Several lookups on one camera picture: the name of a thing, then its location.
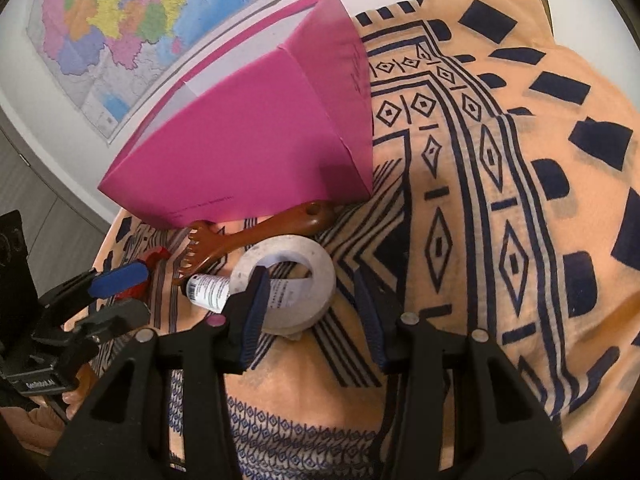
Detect white tape roll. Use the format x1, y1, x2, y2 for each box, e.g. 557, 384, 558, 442
229, 235, 337, 336

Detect grey cabinet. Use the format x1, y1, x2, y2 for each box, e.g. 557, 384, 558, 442
0, 110, 116, 281

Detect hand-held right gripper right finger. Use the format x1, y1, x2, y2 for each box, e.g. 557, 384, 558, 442
356, 269, 576, 480

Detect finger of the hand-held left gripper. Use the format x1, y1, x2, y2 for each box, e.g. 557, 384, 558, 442
37, 262, 152, 312
31, 299, 152, 347

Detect brown wooden back scratcher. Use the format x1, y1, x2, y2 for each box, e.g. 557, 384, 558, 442
172, 200, 337, 288

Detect orange patterned blanket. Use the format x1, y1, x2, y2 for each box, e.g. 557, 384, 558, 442
62, 0, 640, 480

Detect red handled corkscrew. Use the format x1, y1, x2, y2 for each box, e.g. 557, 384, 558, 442
115, 247, 171, 303

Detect person's left hand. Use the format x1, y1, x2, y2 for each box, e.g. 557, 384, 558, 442
29, 366, 94, 430

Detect colourful wall map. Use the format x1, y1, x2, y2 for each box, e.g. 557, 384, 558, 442
25, 0, 331, 146

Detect pink cardboard box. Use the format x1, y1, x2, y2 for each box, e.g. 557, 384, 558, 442
97, 0, 376, 231

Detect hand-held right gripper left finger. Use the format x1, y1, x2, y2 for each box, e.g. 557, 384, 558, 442
47, 265, 273, 480

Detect small white tube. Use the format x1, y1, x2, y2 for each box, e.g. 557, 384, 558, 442
185, 274, 301, 312

